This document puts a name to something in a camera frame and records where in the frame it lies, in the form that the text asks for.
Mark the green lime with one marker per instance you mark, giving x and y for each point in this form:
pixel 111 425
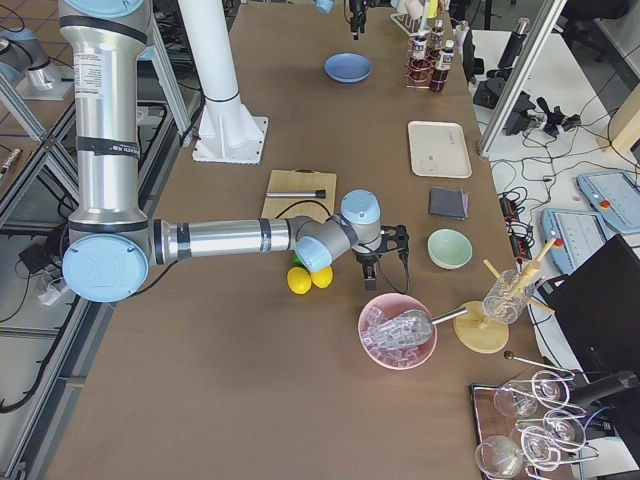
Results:
pixel 296 260

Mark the pink bowl with ice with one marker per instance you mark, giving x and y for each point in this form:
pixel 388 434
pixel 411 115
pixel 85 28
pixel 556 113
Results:
pixel 374 330

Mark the yellow lemon upper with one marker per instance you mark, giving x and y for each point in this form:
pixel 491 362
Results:
pixel 323 278

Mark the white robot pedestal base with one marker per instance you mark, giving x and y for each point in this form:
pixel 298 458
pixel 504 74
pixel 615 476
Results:
pixel 228 132

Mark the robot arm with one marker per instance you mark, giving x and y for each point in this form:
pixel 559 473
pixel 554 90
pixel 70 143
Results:
pixel 325 7
pixel 112 242

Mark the tea bottle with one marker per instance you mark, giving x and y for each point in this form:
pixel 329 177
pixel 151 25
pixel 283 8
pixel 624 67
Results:
pixel 442 67
pixel 436 38
pixel 418 59

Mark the grey folded cloth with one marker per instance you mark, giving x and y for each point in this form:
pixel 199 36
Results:
pixel 452 204

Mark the coloured cup rack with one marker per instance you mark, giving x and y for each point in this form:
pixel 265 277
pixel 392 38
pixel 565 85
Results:
pixel 411 16

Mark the wooden cup stand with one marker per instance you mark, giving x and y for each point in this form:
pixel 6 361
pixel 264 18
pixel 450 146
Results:
pixel 478 332

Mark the lower right tea bottle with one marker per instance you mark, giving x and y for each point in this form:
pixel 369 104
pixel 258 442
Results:
pixel 436 38

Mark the yellow lemon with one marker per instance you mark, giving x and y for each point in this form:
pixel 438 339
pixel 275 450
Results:
pixel 323 278
pixel 299 280

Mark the teach pendant near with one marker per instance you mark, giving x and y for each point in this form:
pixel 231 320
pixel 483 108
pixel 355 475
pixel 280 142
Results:
pixel 578 235

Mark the metal ice scoop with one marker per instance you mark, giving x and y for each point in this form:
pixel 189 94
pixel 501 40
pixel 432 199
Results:
pixel 425 320

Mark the green bowl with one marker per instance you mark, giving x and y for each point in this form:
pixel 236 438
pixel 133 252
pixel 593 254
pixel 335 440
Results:
pixel 449 249

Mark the steel muddler black tip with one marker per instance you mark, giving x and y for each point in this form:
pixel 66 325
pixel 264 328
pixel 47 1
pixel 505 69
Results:
pixel 311 194

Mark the black monitor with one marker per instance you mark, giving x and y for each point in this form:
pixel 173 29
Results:
pixel 597 308

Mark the wine glass rack tray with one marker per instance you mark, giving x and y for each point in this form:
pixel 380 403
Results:
pixel 528 426

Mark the lower left tea bottle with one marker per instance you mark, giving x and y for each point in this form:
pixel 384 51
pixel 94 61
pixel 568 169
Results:
pixel 442 67

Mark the copper wire bottle rack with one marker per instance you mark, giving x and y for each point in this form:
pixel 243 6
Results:
pixel 424 83

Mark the cream rabbit tray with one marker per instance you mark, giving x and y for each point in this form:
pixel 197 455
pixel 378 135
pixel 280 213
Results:
pixel 438 149

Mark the yellow lemon lower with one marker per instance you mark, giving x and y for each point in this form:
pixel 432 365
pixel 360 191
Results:
pixel 299 280

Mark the blue plate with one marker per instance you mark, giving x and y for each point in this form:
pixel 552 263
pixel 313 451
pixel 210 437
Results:
pixel 348 68

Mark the teach pendant far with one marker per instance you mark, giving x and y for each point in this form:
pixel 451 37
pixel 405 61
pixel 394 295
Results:
pixel 615 196

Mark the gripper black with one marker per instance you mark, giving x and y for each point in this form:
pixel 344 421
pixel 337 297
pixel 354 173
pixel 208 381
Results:
pixel 355 9
pixel 365 257

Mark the top tea bottle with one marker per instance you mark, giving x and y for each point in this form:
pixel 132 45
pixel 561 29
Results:
pixel 418 59

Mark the clear glass mug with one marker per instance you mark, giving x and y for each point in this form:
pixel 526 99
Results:
pixel 505 302

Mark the wooden cutting board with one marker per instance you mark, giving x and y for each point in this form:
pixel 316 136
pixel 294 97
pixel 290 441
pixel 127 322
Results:
pixel 289 181

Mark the teach pendant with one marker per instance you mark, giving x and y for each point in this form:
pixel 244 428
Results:
pixel 578 235
pixel 615 196

